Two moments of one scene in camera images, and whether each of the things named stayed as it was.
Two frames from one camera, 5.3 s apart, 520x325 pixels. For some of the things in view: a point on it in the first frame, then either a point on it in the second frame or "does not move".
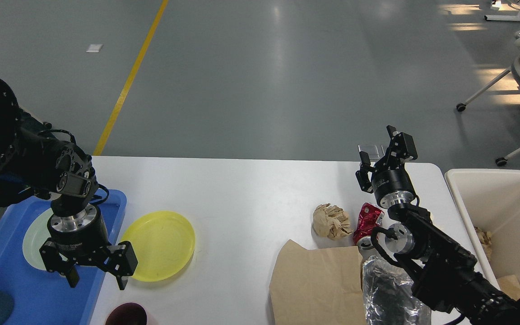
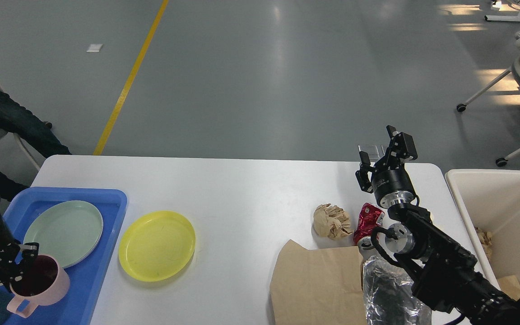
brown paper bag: x=318 y=286 does not move
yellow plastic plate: x=163 y=243 does not move
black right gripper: x=392 y=184 does not move
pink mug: x=127 y=313 -> x=42 y=280
